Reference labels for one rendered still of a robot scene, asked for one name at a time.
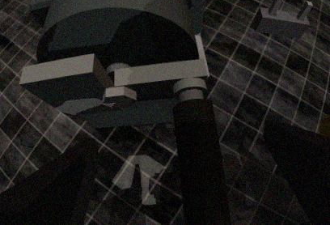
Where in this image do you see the yellow short cylinder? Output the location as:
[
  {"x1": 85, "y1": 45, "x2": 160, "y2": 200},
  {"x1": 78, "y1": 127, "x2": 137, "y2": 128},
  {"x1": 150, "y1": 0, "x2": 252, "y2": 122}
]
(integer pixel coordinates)
[{"x1": 319, "y1": 114, "x2": 330, "y2": 137}]

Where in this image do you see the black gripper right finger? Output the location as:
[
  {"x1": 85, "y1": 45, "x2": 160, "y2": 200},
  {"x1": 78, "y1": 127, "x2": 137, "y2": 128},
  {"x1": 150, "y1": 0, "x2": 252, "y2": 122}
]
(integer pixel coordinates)
[{"x1": 263, "y1": 120, "x2": 330, "y2": 225}]

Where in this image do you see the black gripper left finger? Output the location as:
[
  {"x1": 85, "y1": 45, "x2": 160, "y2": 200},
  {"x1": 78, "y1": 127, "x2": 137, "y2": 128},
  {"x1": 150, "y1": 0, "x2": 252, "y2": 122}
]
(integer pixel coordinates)
[{"x1": 0, "y1": 137, "x2": 98, "y2": 225}]

